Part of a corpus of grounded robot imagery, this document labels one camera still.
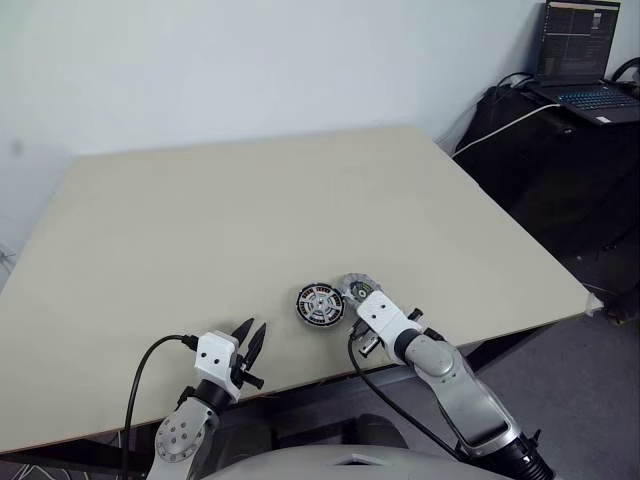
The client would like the dark patterned mat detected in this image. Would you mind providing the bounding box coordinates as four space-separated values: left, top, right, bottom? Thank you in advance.
0 462 146 480

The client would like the large black case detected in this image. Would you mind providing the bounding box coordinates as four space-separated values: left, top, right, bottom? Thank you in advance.
452 84 640 266

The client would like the thick black curved cable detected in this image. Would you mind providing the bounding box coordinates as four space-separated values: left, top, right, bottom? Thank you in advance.
612 55 640 84

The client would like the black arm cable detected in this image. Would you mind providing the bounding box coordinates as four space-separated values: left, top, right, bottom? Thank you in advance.
121 333 199 480
348 335 501 474

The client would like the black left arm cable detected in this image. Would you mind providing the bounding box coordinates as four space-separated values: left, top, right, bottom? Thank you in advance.
121 333 199 480

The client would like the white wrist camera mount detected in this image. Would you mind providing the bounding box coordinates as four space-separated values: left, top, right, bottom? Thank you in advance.
194 330 241 401
355 292 426 364

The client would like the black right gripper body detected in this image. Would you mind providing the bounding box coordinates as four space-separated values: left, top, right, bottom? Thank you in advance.
347 321 382 360

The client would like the black open laptop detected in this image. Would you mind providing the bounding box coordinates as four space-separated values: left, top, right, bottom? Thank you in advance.
522 0 640 126

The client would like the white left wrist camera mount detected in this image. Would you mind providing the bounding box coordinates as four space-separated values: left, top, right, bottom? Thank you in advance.
194 330 241 401

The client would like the thin black cable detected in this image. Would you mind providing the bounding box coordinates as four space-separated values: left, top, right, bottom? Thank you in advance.
497 72 539 91

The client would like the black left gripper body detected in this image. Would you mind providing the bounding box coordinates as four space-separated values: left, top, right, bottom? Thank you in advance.
232 344 265 391

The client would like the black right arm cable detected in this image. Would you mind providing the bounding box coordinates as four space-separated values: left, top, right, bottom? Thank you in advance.
348 335 501 474

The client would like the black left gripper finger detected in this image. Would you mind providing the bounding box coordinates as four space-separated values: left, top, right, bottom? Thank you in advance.
231 317 257 347
244 322 269 371

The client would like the silver motor stator housing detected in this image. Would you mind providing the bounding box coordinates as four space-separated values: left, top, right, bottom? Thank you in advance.
294 281 348 330

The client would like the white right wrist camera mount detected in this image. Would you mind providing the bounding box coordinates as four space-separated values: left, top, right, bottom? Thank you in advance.
355 292 426 364

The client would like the silver robot torso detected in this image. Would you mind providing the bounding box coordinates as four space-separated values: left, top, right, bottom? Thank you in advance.
199 444 501 480

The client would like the silver motor end cover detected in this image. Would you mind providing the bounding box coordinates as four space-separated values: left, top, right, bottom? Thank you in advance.
339 272 376 304

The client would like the white charger cable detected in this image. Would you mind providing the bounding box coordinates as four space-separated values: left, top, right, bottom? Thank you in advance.
452 102 564 157

